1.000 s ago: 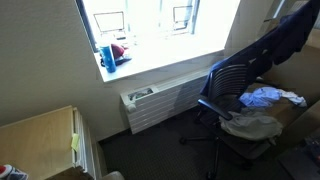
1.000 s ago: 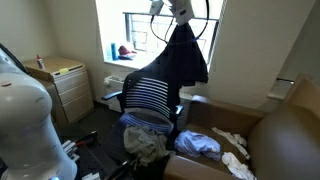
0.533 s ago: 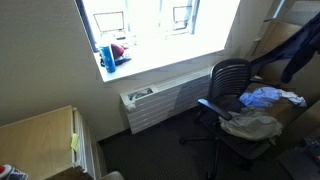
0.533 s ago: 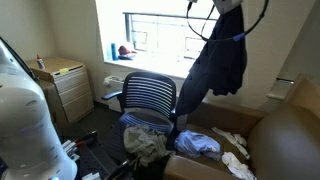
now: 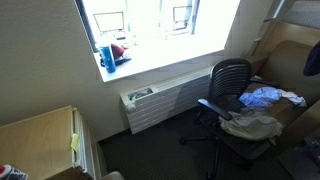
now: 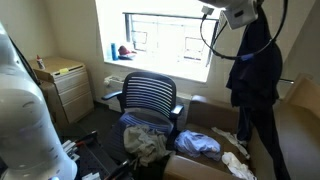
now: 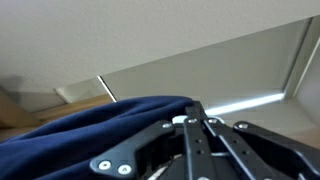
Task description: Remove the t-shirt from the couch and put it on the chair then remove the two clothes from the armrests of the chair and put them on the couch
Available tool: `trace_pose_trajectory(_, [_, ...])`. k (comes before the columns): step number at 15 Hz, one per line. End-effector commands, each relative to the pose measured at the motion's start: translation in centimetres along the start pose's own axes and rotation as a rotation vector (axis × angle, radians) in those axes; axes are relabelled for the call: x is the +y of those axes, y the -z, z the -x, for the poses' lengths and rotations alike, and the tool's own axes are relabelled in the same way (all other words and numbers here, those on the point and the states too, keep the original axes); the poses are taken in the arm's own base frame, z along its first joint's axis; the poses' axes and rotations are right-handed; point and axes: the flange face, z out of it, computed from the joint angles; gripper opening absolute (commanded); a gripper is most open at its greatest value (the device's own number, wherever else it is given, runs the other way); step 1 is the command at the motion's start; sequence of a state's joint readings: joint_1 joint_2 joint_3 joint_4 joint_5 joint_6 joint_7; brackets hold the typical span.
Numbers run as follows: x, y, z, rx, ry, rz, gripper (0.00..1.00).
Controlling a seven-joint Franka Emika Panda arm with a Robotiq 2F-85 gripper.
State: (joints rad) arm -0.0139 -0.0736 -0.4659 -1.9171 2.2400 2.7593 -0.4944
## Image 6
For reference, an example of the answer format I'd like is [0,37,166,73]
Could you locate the grey t-shirt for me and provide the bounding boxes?
[123,123,173,168]

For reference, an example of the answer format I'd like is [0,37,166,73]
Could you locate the light blue shirt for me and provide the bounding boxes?
[173,129,223,162]

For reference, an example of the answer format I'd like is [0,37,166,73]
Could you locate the navy blue garment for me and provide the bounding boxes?
[225,5,292,180]

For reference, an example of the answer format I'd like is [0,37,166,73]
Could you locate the tan leather couch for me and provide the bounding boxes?
[163,74,320,180]

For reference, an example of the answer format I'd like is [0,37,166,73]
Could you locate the dark blue sill item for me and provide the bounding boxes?
[117,54,135,61]

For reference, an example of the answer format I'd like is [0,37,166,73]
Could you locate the red cap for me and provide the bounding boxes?
[117,45,138,57]

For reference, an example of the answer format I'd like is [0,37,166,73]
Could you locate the blue water bottle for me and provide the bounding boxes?
[110,42,119,62]

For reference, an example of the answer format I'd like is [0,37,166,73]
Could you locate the white patterned cloth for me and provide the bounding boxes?
[211,126,251,161]
[221,151,258,180]

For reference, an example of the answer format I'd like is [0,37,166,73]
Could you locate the wooden filing cabinet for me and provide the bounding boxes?
[28,55,96,130]

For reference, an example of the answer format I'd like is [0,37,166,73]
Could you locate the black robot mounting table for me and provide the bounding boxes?
[59,129,135,180]

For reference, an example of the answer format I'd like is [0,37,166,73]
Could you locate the white connector blocks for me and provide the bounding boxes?
[61,139,82,163]

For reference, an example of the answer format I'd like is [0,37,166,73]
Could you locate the small white box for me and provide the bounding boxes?
[81,171,101,180]

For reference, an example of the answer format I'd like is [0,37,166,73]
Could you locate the red and white bottle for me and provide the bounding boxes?
[35,54,46,71]

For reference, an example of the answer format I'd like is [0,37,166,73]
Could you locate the grey glossy panel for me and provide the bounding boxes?
[278,77,296,102]

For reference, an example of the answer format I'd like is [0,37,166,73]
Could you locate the white wall radiator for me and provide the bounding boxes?
[102,75,193,132]

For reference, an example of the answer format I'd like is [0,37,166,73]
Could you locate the window with dark frame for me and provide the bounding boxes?
[94,0,224,83]

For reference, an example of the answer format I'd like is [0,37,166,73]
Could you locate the red handled tool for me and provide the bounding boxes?
[74,139,90,147]

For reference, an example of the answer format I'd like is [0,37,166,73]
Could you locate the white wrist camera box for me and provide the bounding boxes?
[220,0,260,31]

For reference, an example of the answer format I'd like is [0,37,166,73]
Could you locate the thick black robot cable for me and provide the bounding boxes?
[9,35,43,88]

